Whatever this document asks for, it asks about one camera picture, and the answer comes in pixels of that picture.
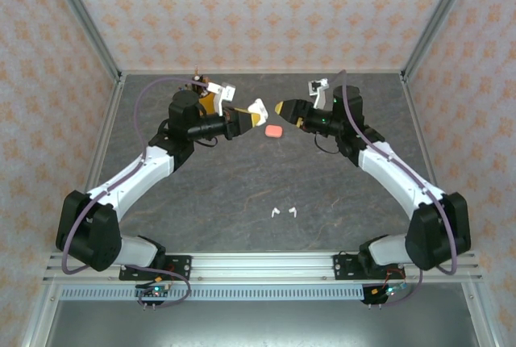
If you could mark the white earbud charging case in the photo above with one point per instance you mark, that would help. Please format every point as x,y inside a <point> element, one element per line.
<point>258,109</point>

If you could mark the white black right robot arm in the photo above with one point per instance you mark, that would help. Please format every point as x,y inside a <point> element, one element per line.
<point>395,177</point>

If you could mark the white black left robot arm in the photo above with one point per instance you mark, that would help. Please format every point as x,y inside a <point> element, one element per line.
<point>137,173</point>

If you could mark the yellow metal pen bucket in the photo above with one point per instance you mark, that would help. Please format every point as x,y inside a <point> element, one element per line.
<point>207,103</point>

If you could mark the yellow pencil with eraser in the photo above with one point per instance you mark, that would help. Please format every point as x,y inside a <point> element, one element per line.
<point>196,69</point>

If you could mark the small electronics board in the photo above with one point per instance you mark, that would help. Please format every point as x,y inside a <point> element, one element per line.
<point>155,291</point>
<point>387,291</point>

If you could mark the grey metal panel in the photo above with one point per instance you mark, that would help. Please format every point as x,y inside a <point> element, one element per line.
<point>262,323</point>

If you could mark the aluminium frame rear rail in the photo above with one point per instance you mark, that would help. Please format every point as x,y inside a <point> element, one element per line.
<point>262,71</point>

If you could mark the aluminium frame side rail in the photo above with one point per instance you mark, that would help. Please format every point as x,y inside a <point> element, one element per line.
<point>101,153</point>
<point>427,153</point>

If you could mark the aluminium frame post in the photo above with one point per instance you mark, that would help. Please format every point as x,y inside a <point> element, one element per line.
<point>439,16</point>
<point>80,16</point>

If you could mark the aluminium mounting rail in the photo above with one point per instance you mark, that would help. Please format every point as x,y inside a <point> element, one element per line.
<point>262,266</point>

